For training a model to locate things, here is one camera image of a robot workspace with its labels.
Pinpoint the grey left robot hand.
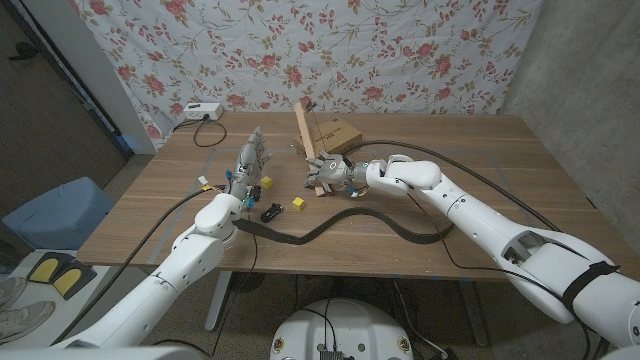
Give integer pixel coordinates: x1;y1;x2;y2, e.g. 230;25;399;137
224;126;274;199

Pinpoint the wooden strip with metal rod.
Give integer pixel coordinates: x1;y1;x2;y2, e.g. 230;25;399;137
293;100;327;198

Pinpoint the black leather belt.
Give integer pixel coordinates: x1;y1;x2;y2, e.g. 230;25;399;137
232;207;455;246

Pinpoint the white power strip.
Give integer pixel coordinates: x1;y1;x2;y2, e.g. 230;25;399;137
181;101;224;121

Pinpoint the brown cardboard box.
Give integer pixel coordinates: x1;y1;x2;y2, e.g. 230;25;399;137
292;117;363;157

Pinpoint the small black toy car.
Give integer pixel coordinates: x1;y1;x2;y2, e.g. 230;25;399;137
259;202;284;224

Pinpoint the black round fan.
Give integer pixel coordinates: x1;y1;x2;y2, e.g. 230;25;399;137
229;272;266;295

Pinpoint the floral print backdrop cloth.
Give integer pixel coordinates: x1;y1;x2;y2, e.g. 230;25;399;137
67;0;544;151

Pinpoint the grey table leg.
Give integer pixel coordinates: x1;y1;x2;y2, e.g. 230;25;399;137
457;279;490;347
204;271;234;332

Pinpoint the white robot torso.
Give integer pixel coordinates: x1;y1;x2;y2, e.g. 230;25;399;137
269;297;415;360

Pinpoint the black and yellow insole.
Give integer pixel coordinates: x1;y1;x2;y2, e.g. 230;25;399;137
52;259;97;301
25;251;74;285

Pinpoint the grey sneaker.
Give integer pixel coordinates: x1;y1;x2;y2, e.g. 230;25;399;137
0;298;56;344
0;276;27;306

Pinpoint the black looped power cable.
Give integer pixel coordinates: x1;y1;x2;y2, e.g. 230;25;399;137
172;115;227;149

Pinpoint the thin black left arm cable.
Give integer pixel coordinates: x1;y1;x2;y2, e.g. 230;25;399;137
209;208;260;357

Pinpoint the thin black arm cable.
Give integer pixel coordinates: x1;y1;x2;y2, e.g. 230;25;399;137
405;193;594;360
209;208;260;357

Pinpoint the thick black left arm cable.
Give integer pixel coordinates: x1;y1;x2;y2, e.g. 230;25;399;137
49;184;227;347

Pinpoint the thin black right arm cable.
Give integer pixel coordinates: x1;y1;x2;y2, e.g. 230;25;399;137
405;193;594;360

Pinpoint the grey floor cable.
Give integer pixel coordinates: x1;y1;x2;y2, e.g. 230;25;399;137
391;279;449;360

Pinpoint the black door handle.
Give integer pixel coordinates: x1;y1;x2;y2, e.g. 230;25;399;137
5;40;37;61

